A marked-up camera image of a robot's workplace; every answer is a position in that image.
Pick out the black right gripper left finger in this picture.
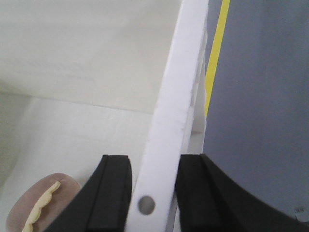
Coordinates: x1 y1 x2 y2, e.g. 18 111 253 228
47 155 132 232

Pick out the yellow floor tape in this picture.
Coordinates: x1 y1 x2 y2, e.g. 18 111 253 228
205 0 230 116

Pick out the white plastic Totelife tote box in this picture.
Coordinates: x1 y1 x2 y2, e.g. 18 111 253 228
0 0 209 232

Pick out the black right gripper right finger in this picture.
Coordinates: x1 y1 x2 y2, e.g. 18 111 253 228
176 154 309 232

